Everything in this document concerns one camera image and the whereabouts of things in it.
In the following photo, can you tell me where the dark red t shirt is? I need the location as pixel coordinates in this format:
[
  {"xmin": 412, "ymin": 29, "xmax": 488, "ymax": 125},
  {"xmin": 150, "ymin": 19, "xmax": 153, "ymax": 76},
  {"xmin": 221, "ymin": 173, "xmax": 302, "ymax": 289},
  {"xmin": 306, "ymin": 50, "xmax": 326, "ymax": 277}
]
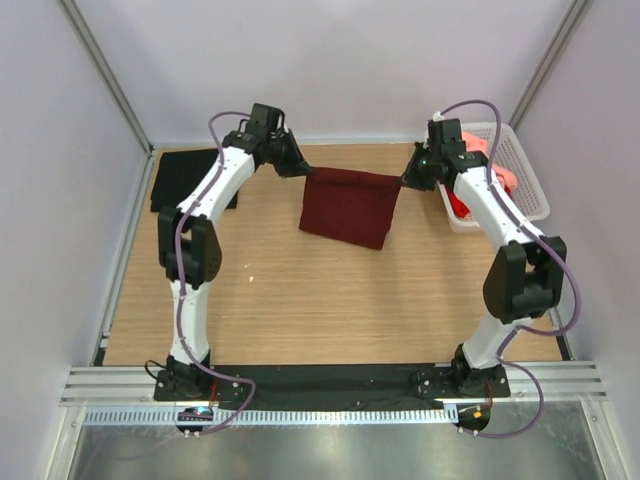
[{"xmin": 299, "ymin": 167, "xmax": 400, "ymax": 250}]

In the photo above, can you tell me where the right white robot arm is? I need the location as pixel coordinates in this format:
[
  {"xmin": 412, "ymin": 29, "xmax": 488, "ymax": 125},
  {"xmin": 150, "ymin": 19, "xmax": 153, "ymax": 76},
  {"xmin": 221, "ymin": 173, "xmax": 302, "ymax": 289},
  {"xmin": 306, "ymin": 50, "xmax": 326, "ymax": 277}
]
[{"xmin": 401, "ymin": 117, "xmax": 567, "ymax": 396}]

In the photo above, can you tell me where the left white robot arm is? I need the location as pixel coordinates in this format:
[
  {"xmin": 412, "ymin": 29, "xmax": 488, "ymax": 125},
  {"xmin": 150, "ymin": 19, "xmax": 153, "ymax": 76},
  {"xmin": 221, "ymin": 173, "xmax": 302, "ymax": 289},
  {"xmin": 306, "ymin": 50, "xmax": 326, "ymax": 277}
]
[{"xmin": 154, "ymin": 103, "xmax": 312, "ymax": 401}]

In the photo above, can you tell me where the pink t shirt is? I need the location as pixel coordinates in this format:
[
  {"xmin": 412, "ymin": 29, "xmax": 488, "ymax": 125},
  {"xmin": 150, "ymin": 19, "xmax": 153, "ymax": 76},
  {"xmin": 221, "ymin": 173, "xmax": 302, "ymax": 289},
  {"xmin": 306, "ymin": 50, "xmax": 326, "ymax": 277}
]
[{"xmin": 462, "ymin": 131, "xmax": 517, "ymax": 194}]

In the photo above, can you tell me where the bright red t shirt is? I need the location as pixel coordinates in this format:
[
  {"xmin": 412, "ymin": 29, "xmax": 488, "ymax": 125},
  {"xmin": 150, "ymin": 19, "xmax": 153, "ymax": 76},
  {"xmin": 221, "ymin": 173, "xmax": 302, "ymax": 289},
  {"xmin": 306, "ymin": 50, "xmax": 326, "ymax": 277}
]
[{"xmin": 444, "ymin": 184, "xmax": 514, "ymax": 221}]

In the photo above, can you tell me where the white plastic basket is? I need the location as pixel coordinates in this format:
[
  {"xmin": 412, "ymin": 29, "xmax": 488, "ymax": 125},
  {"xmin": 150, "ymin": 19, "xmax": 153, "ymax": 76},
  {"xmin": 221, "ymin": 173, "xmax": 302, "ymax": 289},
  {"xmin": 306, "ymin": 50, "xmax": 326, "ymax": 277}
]
[{"xmin": 437, "ymin": 122, "xmax": 550, "ymax": 233}]

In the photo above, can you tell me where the folded black t shirt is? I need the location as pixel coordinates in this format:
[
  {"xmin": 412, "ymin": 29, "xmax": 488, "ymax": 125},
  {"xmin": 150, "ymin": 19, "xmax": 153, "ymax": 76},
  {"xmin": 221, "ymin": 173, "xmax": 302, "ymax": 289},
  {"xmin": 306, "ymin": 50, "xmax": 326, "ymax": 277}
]
[{"xmin": 150, "ymin": 149, "xmax": 218, "ymax": 213}]

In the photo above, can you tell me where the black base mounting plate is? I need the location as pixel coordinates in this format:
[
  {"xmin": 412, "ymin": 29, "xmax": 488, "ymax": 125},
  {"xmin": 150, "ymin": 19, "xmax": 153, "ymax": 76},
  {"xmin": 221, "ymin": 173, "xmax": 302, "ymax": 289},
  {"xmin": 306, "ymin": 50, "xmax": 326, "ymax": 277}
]
[{"xmin": 152, "ymin": 363, "xmax": 511, "ymax": 412}]

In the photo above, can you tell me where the right aluminium frame post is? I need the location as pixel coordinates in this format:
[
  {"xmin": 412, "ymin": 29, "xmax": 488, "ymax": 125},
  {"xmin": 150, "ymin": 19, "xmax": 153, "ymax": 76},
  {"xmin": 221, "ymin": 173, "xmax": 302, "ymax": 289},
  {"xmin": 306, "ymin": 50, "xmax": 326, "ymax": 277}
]
[{"xmin": 508, "ymin": 0, "xmax": 593, "ymax": 131}]

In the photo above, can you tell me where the aluminium frame post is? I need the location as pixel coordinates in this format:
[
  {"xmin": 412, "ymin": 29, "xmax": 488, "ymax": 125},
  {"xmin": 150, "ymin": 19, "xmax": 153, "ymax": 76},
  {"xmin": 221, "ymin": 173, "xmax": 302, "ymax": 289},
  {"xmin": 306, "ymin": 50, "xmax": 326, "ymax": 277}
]
[
  {"xmin": 56, "ymin": 0, "xmax": 153, "ymax": 155},
  {"xmin": 508, "ymin": 0, "xmax": 593, "ymax": 131}
]

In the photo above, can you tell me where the left aluminium frame post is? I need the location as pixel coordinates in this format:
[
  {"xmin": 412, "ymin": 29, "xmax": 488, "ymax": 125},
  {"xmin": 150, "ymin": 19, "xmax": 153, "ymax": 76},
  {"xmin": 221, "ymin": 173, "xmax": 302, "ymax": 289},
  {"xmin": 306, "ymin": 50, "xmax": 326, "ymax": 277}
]
[{"xmin": 56, "ymin": 0, "xmax": 153, "ymax": 155}]

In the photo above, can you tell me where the aluminium front rail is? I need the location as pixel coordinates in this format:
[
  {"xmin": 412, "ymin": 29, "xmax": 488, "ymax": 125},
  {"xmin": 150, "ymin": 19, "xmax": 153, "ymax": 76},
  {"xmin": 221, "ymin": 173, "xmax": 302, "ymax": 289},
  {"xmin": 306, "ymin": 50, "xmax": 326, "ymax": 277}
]
[{"xmin": 61, "ymin": 361, "xmax": 607, "ymax": 405}]

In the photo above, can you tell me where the white slotted cable duct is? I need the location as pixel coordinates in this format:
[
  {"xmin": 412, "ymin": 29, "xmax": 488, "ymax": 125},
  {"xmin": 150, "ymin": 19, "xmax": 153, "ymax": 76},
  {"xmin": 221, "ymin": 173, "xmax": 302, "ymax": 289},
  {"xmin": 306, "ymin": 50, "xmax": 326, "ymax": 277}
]
[{"xmin": 84, "ymin": 405, "xmax": 458, "ymax": 427}]

